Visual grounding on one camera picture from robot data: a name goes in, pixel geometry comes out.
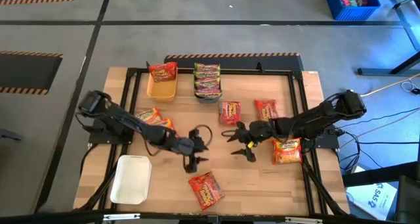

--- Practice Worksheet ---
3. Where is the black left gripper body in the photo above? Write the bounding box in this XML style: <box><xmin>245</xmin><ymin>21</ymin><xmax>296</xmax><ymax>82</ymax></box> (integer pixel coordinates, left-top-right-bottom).
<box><xmin>175</xmin><ymin>137</ymin><xmax>200</xmax><ymax>158</ymax></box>

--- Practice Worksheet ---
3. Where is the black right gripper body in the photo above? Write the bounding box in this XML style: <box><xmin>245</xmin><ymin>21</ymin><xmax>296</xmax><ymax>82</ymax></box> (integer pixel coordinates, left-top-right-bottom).
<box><xmin>244</xmin><ymin>120</ymin><xmax>276</xmax><ymax>145</ymax></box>

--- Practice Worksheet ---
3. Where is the Saucy Noods spicy chicken pack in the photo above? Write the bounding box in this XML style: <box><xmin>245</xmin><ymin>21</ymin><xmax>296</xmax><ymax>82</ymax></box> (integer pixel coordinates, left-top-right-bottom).
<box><xmin>188</xmin><ymin>171</ymin><xmax>226</xmax><ymax>212</ymax></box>
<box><xmin>254</xmin><ymin>99</ymin><xmax>279</xmax><ymax>122</ymax></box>
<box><xmin>219</xmin><ymin>101</ymin><xmax>242</xmax><ymax>126</ymax></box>
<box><xmin>148</xmin><ymin>61</ymin><xmax>179</xmax><ymax>83</ymax></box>

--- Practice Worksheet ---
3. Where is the dark plastic bin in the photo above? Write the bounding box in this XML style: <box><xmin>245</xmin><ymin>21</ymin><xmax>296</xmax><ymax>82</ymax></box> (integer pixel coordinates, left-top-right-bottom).
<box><xmin>193</xmin><ymin>62</ymin><xmax>223</xmax><ymax>104</ymax></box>

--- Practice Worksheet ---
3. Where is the lime chili shrimp ramen pack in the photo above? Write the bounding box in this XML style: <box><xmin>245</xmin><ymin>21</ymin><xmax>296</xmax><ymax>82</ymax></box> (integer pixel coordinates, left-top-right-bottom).
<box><xmin>193</xmin><ymin>62</ymin><xmax>221</xmax><ymax>72</ymax></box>
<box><xmin>194</xmin><ymin>78</ymin><xmax>221</xmax><ymax>90</ymax></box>
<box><xmin>193</xmin><ymin>70</ymin><xmax>221</xmax><ymax>80</ymax></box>
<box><xmin>194</xmin><ymin>87</ymin><xmax>223</xmax><ymax>99</ymax></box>

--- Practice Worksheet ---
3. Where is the tan yellow plastic bin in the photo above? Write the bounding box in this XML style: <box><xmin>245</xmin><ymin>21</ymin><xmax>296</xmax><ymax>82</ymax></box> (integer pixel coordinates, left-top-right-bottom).
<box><xmin>146</xmin><ymin>63</ymin><xmax>179</xmax><ymax>103</ymax></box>

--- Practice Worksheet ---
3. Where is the chicken ramen noodle pack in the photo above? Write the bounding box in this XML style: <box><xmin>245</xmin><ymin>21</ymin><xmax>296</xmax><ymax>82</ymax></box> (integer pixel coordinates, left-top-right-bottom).
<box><xmin>272</xmin><ymin>137</ymin><xmax>303</xmax><ymax>166</ymax></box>
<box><xmin>154</xmin><ymin>118</ymin><xmax>176</xmax><ymax>131</ymax></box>
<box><xmin>135</xmin><ymin>106</ymin><xmax>163</xmax><ymax>125</ymax></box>

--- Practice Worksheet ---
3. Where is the white plastic bin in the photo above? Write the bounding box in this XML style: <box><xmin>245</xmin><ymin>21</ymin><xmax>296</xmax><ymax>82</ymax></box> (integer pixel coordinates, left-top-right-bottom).
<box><xmin>109</xmin><ymin>154</ymin><xmax>153</xmax><ymax>206</ymax></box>

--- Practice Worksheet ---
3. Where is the black desk crossbar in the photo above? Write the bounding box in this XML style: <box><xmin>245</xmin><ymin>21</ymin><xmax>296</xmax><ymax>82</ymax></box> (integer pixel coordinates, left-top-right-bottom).
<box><xmin>342</xmin><ymin>161</ymin><xmax>420</xmax><ymax>188</ymax></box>

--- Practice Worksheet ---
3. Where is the white printed cardboard box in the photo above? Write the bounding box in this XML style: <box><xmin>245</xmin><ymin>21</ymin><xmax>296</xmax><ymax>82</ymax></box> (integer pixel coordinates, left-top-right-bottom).
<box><xmin>345</xmin><ymin>182</ymin><xmax>398</xmax><ymax>221</ymax></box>

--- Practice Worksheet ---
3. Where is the blue plastic crate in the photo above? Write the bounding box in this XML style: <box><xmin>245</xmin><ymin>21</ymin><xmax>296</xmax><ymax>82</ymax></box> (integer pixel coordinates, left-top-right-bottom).
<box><xmin>324</xmin><ymin>0</ymin><xmax>382</xmax><ymax>22</ymax></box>

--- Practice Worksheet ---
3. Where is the dark grey floor object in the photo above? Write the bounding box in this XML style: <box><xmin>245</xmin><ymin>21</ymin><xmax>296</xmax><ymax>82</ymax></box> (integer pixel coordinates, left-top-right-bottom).
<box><xmin>0</xmin><ymin>127</ymin><xmax>24</xmax><ymax>142</ymax></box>

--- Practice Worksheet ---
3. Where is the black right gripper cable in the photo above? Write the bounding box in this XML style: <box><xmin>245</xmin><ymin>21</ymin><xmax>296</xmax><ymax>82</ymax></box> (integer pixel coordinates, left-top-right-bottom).
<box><xmin>220</xmin><ymin>128</ymin><xmax>242</xmax><ymax>138</ymax></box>

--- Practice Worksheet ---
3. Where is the black aluminium table frame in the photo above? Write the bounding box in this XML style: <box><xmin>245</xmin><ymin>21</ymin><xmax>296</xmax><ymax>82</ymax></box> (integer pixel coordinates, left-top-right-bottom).
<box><xmin>77</xmin><ymin>66</ymin><xmax>350</xmax><ymax>218</ymax></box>

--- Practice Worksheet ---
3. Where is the silver metal bracket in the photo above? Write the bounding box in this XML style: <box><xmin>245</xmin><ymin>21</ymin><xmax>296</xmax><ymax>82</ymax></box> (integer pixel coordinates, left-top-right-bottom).
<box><xmin>102</xmin><ymin>213</ymin><xmax>141</xmax><ymax>221</ymax></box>
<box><xmin>284</xmin><ymin>216</ymin><xmax>324</xmax><ymax>224</ymax></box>

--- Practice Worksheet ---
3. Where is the black floor cable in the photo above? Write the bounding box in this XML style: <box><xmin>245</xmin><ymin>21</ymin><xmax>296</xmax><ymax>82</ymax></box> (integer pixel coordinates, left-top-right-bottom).
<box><xmin>337</xmin><ymin>107</ymin><xmax>420</xmax><ymax>129</ymax></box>
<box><xmin>356</xmin><ymin>140</ymin><xmax>420</xmax><ymax>145</ymax></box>

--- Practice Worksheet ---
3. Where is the yellow extension cord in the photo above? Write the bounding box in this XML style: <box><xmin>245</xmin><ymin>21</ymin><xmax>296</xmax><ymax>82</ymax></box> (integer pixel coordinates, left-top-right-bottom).
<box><xmin>360</xmin><ymin>73</ymin><xmax>420</xmax><ymax>98</ymax></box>

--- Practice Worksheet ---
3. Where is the black desk leg frame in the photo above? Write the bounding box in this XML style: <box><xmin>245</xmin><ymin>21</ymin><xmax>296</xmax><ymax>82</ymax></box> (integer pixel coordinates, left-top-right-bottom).
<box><xmin>356</xmin><ymin>0</ymin><xmax>420</xmax><ymax>77</ymax></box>

